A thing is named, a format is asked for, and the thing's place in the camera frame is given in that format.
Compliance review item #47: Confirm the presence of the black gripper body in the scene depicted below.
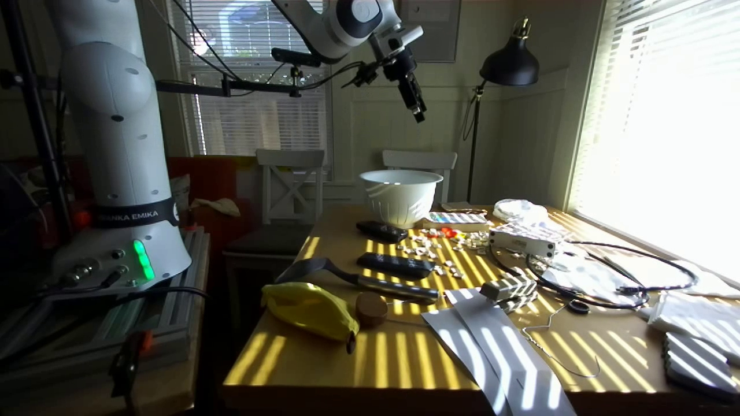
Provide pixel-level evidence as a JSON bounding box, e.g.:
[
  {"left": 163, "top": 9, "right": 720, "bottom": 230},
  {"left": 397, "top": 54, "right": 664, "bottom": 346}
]
[{"left": 382, "top": 47, "right": 426, "bottom": 99}]

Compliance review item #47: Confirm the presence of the white slotted colander bowl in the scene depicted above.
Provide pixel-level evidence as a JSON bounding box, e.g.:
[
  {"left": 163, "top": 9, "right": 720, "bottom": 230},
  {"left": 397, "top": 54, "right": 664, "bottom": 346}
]
[{"left": 358, "top": 168, "right": 447, "bottom": 230}]

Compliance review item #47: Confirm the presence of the black spatula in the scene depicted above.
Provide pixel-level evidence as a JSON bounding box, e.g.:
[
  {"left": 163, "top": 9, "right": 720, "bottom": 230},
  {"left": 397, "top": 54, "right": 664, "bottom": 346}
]
[{"left": 273, "top": 257, "right": 441, "bottom": 305}]

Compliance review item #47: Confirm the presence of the yellow banana bag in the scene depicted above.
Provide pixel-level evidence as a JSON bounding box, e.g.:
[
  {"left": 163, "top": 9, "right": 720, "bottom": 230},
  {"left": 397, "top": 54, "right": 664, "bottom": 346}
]
[{"left": 259, "top": 280, "right": 363, "bottom": 356}]

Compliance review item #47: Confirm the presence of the black desk lamp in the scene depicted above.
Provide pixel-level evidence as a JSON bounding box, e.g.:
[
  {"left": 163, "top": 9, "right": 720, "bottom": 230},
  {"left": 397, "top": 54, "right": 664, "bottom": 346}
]
[{"left": 460, "top": 16, "right": 542, "bottom": 206}]

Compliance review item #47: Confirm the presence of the folded beige towel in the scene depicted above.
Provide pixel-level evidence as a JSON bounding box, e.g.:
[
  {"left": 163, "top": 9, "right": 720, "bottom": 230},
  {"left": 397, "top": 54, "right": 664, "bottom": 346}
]
[{"left": 422, "top": 210, "right": 491, "bottom": 227}]

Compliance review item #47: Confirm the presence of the small black remote control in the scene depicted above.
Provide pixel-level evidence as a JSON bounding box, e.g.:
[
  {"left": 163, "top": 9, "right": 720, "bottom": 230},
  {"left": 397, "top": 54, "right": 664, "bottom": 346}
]
[{"left": 353, "top": 218, "right": 411, "bottom": 245}]

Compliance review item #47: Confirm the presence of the white wooden chair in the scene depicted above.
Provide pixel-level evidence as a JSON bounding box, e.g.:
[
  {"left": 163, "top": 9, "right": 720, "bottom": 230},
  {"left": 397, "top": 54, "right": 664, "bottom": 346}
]
[{"left": 223, "top": 147, "right": 329, "bottom": 326}]

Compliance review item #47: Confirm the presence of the white crumpled cloth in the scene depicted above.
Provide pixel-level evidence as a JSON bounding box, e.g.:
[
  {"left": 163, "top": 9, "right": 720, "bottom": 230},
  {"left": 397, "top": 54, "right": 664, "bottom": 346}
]
[{"left": 493, "top": 197, "right": 570, "bottom": 238}]

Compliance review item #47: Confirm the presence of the long black remote control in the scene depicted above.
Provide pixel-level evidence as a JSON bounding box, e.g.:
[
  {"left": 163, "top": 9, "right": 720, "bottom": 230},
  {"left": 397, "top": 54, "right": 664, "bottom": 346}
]
[{"left": 353, "top": 252, "right": 438, "bottom": 281}]

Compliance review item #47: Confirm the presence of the curtained window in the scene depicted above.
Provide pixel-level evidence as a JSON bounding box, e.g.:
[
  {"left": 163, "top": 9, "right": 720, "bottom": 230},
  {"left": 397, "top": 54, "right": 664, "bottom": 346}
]
[{"left": 187, "top": 0, "right": 336, "bottom": 156}]

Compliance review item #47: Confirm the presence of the small grey striped box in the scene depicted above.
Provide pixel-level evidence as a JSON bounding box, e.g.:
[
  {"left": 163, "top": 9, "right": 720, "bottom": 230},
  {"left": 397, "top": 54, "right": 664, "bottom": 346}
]
[{"left": 482, "top": 267, "right": 542, "bottom": 312}]

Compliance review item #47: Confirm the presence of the red brown cabinet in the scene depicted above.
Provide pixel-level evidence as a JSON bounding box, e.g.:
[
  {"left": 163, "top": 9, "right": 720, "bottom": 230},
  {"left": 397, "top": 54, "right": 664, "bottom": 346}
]
[{"left": 165, "top": 153, "right": 261, "bottom": 261}]

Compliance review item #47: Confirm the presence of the white cloth on cabinet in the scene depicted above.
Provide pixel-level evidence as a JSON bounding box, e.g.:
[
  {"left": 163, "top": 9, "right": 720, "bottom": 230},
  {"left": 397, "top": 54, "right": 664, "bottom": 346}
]
[{"left": 187, "top": 197, "right": 242, "bottom": 218}]

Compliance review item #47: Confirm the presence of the silver patterned cloth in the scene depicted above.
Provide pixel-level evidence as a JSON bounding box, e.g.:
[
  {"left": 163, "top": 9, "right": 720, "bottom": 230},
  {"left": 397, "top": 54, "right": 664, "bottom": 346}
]
[{"left": 540, "top": 249, "right": 644, "bottom": 306}]

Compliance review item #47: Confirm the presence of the white window blind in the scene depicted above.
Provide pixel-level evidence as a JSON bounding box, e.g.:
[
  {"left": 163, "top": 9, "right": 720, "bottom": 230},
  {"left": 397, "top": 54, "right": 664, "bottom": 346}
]
[{"left": 565, "top": 0, "right": 740, "bottom": 286}]

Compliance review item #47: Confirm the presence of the grey striped cloth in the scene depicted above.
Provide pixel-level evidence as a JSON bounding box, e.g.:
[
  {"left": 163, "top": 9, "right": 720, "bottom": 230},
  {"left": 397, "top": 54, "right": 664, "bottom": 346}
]
[{"left": 422, "top": 286, "right": 579, "bottom": 416}]

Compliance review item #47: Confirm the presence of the white paper stack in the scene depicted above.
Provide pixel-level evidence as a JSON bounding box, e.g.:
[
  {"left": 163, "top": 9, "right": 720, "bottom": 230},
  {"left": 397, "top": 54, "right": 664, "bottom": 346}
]
[{"left": 646, "top": 291, "right": 740, "bottom": 365}]

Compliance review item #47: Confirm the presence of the dark notebook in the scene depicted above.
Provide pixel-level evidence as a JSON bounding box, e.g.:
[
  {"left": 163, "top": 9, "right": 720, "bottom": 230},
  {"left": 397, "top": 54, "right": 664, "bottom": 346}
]
[{"left": 661, "top": 329, "right": 740, "bottom": 401}]

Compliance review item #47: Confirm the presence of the grey metal robot stand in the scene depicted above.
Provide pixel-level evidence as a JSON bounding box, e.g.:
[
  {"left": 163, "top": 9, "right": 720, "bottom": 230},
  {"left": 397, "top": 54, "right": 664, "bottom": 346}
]
[{"left": 0, "top": 227, "right": 214, "bottom": 416}]

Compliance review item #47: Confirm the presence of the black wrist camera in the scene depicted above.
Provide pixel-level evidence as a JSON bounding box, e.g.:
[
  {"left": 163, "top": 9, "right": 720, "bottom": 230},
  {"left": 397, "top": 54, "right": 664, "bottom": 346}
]
[{"left": 342, "top": 59, "right": 387, "bottom": 88}]

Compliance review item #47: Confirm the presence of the grey wall frame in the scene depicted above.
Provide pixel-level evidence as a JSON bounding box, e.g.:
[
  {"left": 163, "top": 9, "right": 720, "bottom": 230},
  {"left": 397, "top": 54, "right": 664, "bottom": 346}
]
[{"left": 400, "top": 0, "right": 463, "bottom": 64}]

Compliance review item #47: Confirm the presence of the black camera on stand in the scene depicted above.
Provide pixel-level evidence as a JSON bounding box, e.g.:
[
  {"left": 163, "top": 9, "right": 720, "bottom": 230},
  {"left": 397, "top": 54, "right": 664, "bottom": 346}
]
[{"left": 270, "top": 46, "right": 327, "bottom": 68}]

